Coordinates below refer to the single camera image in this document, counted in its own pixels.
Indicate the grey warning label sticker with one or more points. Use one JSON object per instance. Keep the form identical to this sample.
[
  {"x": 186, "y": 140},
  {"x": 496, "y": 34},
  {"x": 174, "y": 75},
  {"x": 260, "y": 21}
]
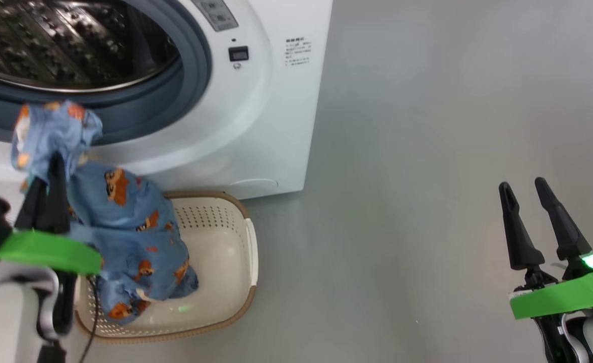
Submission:
[{"x": 215, "y": 12}]

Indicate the white round filter cover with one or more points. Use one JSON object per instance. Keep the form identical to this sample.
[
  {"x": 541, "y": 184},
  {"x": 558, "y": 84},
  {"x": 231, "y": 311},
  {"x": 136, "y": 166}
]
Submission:
[{"x": 256, "y": 185}]

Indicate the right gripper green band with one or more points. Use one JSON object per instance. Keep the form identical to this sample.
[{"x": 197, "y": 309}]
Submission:
[{"x": 563, "y": 297}]

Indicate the cream perforated laundry basket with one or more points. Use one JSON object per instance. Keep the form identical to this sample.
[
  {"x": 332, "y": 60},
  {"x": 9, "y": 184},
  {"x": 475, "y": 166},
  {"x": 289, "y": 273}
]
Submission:
[{"x": 220, "y": 252}]

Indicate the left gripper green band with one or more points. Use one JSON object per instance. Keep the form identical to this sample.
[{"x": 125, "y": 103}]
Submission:
[{"x": 39, "y": 247}]

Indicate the white washing machine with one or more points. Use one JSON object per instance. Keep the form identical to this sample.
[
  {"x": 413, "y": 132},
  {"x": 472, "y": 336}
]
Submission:
[{"x": 266, "y": 126}]

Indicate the grey rubber door gasket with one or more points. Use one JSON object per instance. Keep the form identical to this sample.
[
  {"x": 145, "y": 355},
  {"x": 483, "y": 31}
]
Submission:
[{"x": 190, "y": 65}]

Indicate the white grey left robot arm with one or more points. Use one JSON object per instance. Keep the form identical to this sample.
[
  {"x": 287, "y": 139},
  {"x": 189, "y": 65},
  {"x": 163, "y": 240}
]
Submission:
[{"x": 4, "y": 317}]

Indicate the blue cartoon print garment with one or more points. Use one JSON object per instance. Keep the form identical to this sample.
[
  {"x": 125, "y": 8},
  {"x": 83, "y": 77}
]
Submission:
[{"x": 125, "y": 237}]

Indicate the black door latch socket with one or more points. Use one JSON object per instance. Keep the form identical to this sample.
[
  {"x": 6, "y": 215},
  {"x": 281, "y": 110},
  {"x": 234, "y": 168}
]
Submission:
[{"x": 239, "y": 53}]

